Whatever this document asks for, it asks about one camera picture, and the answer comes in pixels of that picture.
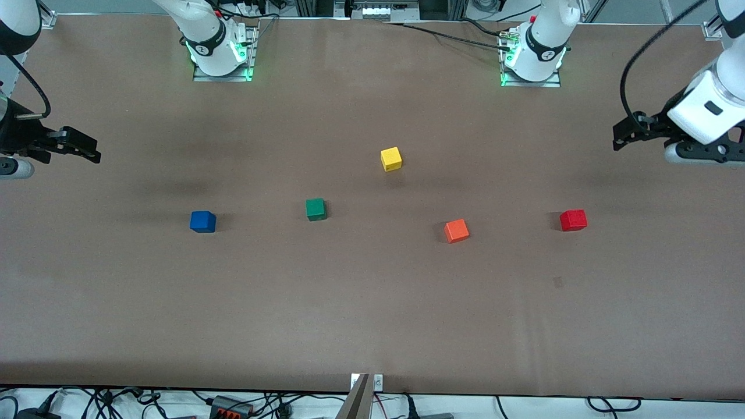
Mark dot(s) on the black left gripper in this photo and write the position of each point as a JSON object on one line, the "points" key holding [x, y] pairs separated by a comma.
{"points": [[656, 125]]}

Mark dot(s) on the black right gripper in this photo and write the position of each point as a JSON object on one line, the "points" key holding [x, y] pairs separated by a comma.
{"points": [[18, 135]]}

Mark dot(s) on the red wooden block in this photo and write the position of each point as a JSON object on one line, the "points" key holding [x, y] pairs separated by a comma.
{"points": [[573, 221]]}

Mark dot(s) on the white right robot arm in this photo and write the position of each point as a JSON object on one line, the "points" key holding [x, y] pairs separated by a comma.
{"points": [[204, 35]]}

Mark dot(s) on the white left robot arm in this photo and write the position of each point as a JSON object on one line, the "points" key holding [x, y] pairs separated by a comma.
{"points": [[544, 35]]}

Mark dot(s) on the blue wooden block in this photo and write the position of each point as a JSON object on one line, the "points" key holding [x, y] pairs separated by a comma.
{"points": [[202, 223]]}

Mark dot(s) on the orange wooden block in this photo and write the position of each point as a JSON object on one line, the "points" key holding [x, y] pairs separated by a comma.
{"points": [[457, 231]]}

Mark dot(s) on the yellow wooden block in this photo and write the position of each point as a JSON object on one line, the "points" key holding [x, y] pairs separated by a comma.
{"points": [[391, 159]]}

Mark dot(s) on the green wooden block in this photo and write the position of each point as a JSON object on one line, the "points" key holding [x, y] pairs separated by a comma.
{"points": [[316, 210]]}

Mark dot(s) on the grey terminal block device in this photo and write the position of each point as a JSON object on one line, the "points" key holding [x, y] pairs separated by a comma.
{"points": [[378, 11]]}

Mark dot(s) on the black power adapter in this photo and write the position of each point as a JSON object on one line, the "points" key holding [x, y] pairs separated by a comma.
{"points": [[35, 414]]}

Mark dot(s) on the black orange power strip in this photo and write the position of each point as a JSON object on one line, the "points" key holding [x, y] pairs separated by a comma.
{"points": [[230, 405]]}

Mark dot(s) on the brown table cover mat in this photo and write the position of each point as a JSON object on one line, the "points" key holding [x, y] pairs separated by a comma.
{"points": [[372, 302]]}

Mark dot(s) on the black power plug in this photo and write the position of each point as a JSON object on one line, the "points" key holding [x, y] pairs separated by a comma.
{"points": [[410, 410]]}

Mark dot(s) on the grey metal beam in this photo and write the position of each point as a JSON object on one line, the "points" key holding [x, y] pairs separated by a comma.
{"points": [[356, 404]]}

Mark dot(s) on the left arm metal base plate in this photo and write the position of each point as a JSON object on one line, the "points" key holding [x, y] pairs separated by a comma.
{"points": [[529, 84]]}

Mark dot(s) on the aluminium corner bracket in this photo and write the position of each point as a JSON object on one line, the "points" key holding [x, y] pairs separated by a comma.
{"points": [[49, 20], [713, 30]]}

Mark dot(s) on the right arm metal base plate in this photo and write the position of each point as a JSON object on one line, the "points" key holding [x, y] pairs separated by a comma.
{"points": [[224, 78]]}

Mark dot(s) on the aluminium profile frame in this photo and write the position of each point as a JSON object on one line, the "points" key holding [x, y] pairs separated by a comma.
{"points": [[302, 7]]}

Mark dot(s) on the white screwed metal bracket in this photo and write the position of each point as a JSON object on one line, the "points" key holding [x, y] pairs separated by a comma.
{"points": [[378, 382]]}

